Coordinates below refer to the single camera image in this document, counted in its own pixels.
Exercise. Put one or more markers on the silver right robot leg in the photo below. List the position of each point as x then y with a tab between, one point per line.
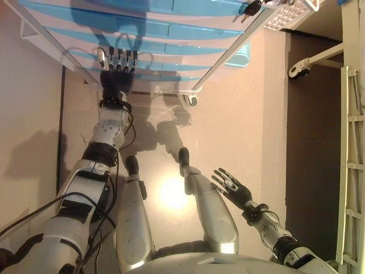
214	217

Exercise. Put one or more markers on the blue bed corner bumper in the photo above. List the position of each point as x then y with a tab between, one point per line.
341	1

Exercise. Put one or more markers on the black key in lock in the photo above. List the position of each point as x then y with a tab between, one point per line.
253	7

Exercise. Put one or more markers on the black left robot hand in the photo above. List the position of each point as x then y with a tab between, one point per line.
114	82

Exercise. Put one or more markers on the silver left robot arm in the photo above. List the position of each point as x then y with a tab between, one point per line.
82	194

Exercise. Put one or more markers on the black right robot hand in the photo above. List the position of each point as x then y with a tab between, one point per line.
241	195

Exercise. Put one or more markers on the white hospital bed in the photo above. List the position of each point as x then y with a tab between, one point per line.
349	142

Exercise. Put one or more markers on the white cart side bin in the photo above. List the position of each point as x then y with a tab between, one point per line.
34	32

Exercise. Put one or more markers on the silver left robot leg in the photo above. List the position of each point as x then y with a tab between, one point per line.
134	222

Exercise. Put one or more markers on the bed caster wheel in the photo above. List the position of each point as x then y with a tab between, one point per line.
299	70

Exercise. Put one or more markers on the silver robot leg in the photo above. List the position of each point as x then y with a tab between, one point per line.
214	217
134	222

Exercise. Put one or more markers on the white medical cart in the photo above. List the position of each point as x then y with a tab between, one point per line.
199	87

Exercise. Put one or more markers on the cart caster wheel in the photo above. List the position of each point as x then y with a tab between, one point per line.
191	100

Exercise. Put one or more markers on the waste bin with blue lid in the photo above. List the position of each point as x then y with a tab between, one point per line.
239	54

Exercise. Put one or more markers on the white lattice basket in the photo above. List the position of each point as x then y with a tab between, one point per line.
288	15

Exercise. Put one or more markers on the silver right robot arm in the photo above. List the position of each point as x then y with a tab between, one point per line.
271	231

